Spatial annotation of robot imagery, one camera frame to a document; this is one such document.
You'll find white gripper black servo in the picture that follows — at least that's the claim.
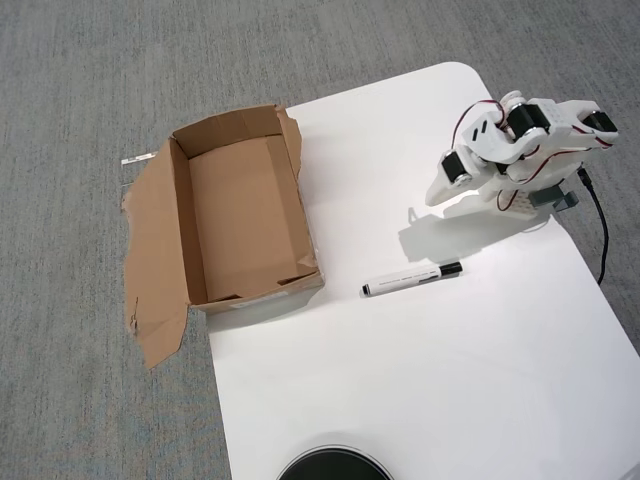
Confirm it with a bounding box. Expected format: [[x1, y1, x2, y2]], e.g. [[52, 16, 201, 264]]
[[424, 146, 495, 206]]

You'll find white marker pen black cap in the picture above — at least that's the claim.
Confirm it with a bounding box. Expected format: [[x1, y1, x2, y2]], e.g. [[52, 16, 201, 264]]
[[361, 260, 464, 298]]

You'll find open brown cardboard box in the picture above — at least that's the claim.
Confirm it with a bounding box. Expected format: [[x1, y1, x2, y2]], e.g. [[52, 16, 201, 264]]
[[119, 103, 326, 370]]

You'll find grey table clamp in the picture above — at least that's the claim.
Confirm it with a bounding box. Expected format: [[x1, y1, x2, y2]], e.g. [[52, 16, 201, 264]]
[[529, 184, 579, 214]]

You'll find black round disc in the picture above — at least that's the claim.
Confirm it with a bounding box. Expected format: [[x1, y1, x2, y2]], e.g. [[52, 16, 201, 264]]
[[276, 444, 396, 480]]

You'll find short red servo wire loop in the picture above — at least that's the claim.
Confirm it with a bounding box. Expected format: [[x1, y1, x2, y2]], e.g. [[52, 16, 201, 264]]
[[493, 187, 519, 214]]

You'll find long red white servo wire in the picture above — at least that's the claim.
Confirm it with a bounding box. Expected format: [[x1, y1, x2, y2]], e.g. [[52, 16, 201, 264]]
[[452, 99, 506, 150]]

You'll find black power cable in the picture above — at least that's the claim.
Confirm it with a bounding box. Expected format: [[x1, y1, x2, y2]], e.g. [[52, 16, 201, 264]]
[[577, 167, 611, 286]]

